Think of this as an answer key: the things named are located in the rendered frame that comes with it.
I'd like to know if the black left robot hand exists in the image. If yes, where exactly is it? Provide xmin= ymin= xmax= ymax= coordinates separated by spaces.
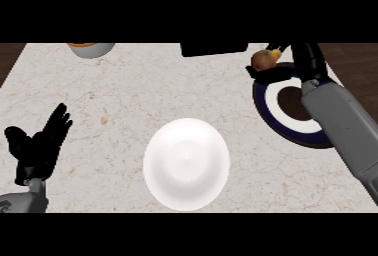
xmin=2 ymin=102 xmax=75 ymax=187

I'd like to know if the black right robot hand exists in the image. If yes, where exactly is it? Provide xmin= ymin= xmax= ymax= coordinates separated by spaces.
xmin=243 ymin=42 xmax=331 ymax=86

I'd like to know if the yellow-brown pear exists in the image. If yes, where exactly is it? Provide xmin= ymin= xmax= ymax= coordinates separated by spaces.
xmin=249 ymin=48 xmax=283 ymax=72

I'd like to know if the navy rimmed white plate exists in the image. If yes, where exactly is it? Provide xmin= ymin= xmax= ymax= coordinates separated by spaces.
xmin=250 ymin=61 xmax=336 ymax=150

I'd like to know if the black appliance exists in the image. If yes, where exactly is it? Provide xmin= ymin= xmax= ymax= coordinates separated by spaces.
xmin=178 ymin=42 xmax=250 ymax=58

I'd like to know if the grey bowl with orange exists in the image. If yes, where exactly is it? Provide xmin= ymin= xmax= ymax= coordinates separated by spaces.
xmin=66 ymin=42 xmax=116 ymax=60

